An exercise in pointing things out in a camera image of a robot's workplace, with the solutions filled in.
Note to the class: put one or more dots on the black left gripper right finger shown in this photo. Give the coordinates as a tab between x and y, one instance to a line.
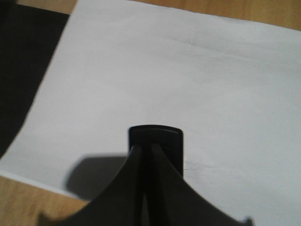
172	202

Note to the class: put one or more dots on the black orange stapler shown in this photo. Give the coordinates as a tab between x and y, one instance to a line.
170	139

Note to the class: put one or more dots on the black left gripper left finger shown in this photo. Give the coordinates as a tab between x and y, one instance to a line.
119	204

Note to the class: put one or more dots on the white paper sheet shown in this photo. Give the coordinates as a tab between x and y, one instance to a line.
232	86

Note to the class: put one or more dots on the black computer monitor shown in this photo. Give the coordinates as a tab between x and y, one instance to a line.
28	38

